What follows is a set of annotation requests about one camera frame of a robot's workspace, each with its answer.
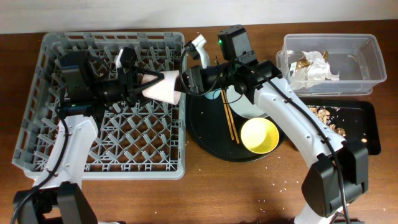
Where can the yellow plastic bowl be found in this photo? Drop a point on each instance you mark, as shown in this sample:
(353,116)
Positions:
(259,135)

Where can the black rectangular tray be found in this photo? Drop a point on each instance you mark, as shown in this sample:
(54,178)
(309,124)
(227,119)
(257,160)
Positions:
(357,118)

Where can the light blue plastic cup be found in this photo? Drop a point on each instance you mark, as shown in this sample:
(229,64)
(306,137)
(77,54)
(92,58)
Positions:
(212,95)

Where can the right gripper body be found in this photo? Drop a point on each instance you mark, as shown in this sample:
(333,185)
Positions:
(209,78)

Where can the white paper napkin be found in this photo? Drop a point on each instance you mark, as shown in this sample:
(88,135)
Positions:
(312,75)

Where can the grey plastic dishwasher rack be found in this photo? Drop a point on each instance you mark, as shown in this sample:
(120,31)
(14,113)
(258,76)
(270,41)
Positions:
(134,142)

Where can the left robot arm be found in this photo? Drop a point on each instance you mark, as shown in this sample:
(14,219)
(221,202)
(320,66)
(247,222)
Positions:
(56,195)

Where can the clear plastic waste bin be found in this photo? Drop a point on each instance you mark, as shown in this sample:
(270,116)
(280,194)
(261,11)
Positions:
(356,58)

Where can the pink plastic cup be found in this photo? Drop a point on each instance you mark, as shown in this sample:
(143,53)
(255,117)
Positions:
(164,90)

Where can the food scraps pile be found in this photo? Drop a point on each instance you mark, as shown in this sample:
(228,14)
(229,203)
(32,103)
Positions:
(327,118)

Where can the wooden chopstick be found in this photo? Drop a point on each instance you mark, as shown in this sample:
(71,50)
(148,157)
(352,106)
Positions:
(232,121)
(227,115)

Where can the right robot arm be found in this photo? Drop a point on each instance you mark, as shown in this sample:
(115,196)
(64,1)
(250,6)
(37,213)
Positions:
(337,170)

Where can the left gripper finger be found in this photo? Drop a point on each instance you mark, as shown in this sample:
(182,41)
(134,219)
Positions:
(158,77)
(141,99)

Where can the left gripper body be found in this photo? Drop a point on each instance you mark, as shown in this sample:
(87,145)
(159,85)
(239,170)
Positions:
(125,85)

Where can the grey round plate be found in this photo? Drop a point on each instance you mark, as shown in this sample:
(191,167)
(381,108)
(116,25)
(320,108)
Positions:
(242,106)

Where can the round black serving tray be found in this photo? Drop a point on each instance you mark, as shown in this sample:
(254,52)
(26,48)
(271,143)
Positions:
(207,124)

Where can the gold foil wrapper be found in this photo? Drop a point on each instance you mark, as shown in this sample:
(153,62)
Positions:
(303,62)

